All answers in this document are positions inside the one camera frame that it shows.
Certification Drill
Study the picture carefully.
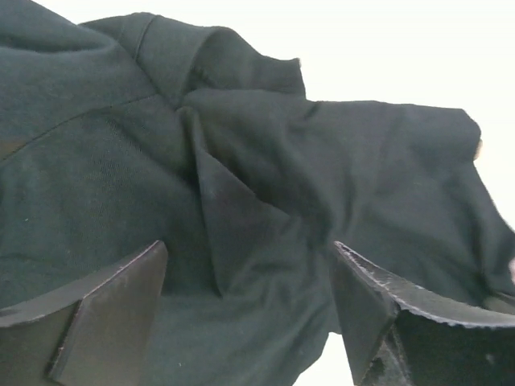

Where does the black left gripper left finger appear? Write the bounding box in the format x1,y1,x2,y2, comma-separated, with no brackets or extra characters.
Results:
1,241,167,386

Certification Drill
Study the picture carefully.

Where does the black t-shirt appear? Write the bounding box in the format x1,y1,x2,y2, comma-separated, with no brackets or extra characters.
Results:
1,1,514,385

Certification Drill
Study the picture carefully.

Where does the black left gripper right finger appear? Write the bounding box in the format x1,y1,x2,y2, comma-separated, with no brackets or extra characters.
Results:
331,242,514,386

